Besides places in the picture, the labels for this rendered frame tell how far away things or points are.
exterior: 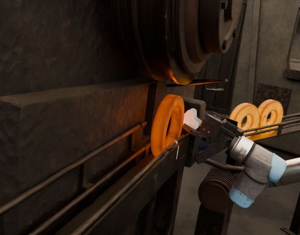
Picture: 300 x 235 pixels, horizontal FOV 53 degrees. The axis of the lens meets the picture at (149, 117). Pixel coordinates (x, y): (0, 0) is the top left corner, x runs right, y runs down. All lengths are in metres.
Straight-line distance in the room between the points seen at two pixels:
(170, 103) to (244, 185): 0.35
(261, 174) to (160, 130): 0.34
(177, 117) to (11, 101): 0.55
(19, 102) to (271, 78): 3.17
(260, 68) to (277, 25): 0.46
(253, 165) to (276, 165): 0.06
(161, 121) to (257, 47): 2.83
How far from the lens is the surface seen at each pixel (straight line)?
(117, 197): 0.59
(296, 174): 1.04
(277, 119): 1.47
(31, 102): 0.48
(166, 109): 0.79
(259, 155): 0.93
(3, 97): 0.51
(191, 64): 0.78
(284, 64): 3.46
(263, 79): 3.51
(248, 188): 0.96
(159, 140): 0.78
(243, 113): 1.28
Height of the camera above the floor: 0.98
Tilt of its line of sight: 14 degrees down
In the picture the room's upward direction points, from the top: 8 degrees clockwise
